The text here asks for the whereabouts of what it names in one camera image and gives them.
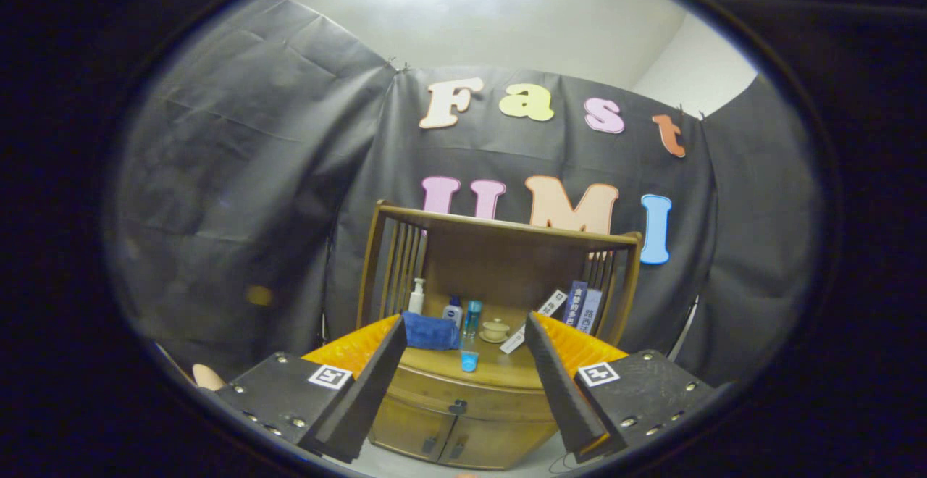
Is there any wooden cabinet door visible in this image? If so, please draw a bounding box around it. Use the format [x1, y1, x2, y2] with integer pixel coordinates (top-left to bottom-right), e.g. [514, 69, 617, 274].
[438, 416, 560, 470]
[369, 395, 461, 462]

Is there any white book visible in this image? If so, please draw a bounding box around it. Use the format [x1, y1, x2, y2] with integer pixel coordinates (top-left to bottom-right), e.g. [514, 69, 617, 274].
[500, 289, 568, 355]

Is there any light purple book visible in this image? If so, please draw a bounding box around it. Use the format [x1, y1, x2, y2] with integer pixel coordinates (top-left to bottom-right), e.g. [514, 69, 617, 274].
[579, 288, 604, 335]

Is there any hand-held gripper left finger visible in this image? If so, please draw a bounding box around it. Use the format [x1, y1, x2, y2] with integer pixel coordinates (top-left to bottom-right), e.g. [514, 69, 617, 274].
[216, 313, 408, 464]

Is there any dark blue book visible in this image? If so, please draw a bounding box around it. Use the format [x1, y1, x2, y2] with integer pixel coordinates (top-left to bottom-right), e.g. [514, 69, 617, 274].
[562, 280, 589, 328]

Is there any wooden countertop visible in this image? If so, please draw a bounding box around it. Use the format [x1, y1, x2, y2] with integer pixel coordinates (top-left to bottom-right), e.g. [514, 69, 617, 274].
[400, 326, 544, 390]

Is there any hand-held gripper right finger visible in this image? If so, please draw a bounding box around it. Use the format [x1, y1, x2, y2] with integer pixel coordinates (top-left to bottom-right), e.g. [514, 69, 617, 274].
[523, 311, 718, 463]

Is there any wooden cabinet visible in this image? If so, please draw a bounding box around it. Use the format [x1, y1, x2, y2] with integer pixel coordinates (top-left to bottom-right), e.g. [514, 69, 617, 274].
[355, 200, 644, 471]

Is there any folded blue towel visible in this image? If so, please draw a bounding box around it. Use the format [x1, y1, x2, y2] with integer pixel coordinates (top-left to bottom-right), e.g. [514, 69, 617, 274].
[402, 311, 462, 351]

